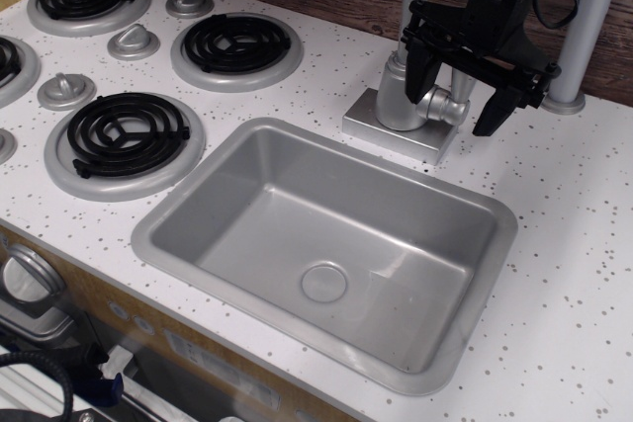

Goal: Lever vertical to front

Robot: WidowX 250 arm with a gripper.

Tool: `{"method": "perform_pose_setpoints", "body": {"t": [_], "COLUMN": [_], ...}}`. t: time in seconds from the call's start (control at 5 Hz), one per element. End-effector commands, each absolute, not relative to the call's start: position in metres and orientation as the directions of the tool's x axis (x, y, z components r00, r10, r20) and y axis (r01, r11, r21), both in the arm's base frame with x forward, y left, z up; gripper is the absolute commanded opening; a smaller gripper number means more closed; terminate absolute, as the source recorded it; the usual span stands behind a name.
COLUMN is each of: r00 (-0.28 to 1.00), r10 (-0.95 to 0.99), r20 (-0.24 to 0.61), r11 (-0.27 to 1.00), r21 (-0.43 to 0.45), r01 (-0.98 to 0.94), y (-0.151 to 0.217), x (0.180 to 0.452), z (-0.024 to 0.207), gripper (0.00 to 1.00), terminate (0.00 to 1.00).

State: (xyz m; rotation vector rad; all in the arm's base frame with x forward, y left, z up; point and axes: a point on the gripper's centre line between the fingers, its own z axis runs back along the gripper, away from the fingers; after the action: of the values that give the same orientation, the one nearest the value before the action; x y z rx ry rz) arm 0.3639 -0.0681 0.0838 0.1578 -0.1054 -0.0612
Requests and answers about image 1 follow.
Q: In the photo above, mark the silver post right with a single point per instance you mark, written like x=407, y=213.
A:
x=564, y=96

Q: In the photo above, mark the black coil burner back right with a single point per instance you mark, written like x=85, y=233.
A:
x=236, y=52

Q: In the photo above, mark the silver stove knob left edge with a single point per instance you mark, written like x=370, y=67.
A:
x=8, y=145

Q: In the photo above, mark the grey plastic sink basin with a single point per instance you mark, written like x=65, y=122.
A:
x=383, y=269

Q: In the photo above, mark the silver stove knob lower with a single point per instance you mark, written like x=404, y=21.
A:
x=64, y=92

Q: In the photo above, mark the blue clamp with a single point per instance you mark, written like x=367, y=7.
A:
x=109, y=393

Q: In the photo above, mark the black coil burner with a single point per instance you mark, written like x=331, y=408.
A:
x=124, y=147
x=236, y=52
x=84, y=18

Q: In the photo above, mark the silver faucet lever handle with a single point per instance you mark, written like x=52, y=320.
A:
x=448, y=106

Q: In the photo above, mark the black coil burner back left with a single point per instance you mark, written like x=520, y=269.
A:
x=84, y=18

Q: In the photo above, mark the silver stove knob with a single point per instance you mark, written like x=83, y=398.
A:
x=189, y=9
x=64, y=92
x=134, y=43

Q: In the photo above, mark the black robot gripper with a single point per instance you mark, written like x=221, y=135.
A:
x=486, y=40

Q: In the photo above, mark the silver faucet with base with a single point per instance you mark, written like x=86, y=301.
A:
x=386, y=117

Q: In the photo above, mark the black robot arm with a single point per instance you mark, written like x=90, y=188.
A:
x=486, y=40

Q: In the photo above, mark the black coil burner front right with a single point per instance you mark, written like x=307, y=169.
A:
x=124, y=147

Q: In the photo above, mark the silver stove knob top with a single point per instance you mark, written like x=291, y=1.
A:
x=189, y=9

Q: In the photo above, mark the silver stove knob middle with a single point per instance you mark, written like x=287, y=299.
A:
x=134, y=43

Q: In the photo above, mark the black coil burner left edge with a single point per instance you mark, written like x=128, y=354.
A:
x=20, y=69

